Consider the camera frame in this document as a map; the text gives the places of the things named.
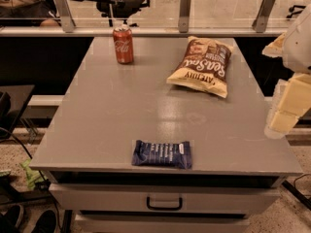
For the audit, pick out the metal bracket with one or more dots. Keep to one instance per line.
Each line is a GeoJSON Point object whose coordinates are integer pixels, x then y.
{"type": "Point", "coordinates": [261, 20]}
{"type": "Point", "coordinates": [67, 23]}
{"type": "Point", "coordinates": [184, 16]}

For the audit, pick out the grey lower drawer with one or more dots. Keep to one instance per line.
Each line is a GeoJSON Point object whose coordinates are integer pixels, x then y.
{"type": "Point", "coordinates": [160, 224]}

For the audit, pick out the dark blue snack bar wrapper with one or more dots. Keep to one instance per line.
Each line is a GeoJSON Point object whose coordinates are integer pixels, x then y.
{"type": "Point", "coordinates": [162, 155]}

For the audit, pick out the black drawer handle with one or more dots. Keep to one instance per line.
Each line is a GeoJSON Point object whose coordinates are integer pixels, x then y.
{"type": "Point", "coordinates": [164, 205]}

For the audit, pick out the grey drawer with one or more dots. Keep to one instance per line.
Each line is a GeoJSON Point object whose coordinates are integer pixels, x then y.
{"type": "Point", "coordinates": [160, 224]}
{"type": "Point", "coordinates": [132, 198]}

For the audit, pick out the right metal bracket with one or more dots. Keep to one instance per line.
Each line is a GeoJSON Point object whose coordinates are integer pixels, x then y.
{"type": "Point", "coordinates": [261, 20]}

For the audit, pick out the left metal bracket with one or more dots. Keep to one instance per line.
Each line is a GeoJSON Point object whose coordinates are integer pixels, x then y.
{"type": "Point", "coordinates": [67, 23]}

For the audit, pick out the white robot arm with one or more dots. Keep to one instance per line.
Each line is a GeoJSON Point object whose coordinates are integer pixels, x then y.
{"type": "Point", "coordinates": [296, 56]}

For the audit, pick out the seated person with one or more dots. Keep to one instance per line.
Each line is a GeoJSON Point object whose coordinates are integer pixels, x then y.
{"type": "Point", "coordinates": [27, 13]}

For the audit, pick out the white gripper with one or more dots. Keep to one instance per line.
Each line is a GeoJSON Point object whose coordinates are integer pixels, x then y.
{"type": "Point", "coordinates": [299, 48]}

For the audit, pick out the right black shoe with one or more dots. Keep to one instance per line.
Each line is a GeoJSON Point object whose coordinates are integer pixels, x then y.
{"type": "Point", "coordinates": [46, 223]}

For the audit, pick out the black shoe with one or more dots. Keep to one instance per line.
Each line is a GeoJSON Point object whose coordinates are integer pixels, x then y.
{"type": "Point", "coordinates": [46, 223]}
{"type": "Point", "coordinates": [15, 215]}

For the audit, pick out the red cola can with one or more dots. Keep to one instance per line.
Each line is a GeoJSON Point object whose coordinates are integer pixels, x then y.
{"type": "Point", "coordinates": [122, 36]}

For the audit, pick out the left black shoe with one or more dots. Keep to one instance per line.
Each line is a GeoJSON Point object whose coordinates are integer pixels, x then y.
{"type": "Point", "coordinates": [15, 215]}

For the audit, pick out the brown chip bag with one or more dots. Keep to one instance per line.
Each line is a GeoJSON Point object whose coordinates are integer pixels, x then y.
{"type": "Point", "coordinates": [204, 66]}

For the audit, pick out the grey upper drawer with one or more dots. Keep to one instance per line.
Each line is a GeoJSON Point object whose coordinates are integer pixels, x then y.
{"type": "Point", "coordinates": [132, 198]}

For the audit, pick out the green crumpled object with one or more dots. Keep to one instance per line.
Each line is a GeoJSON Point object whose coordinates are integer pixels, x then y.
{"type": "Point", "coordinates": [33, 177]}

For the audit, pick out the middle metal bracket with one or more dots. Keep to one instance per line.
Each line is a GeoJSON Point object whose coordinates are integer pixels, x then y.
{"type": "Point", "coordinates": [184, 16]}

